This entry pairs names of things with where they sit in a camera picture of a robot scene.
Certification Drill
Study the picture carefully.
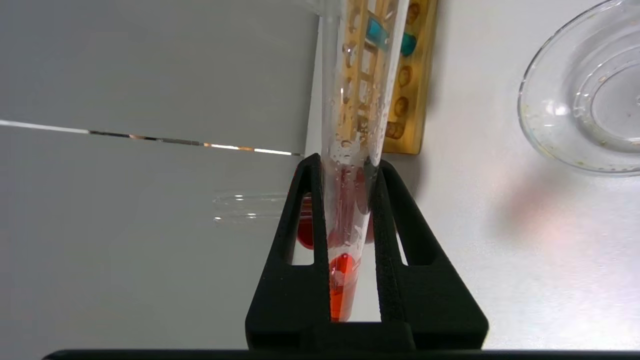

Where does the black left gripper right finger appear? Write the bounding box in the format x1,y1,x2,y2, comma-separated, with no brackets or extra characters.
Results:
370,160,490,351

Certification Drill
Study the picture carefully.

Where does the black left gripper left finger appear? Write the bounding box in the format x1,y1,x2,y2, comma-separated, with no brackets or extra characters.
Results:
245,153,333,351

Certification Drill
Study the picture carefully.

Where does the glass test tube red pigment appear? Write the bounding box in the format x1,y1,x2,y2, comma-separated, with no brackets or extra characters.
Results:
320,0,411,323

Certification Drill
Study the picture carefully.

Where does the empty glass test tube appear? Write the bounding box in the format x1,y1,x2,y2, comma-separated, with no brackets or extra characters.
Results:
212,194,291,224

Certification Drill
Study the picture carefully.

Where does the wooden test tube rack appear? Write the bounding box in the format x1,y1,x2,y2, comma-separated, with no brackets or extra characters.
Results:
332,0,440,155

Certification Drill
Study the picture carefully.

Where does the dark red plastic cup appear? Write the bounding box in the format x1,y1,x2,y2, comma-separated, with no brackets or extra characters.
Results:
297,192,376,251

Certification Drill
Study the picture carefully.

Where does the clear glass beaker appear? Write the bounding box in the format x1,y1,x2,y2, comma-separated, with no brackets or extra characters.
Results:
517,0,640,178

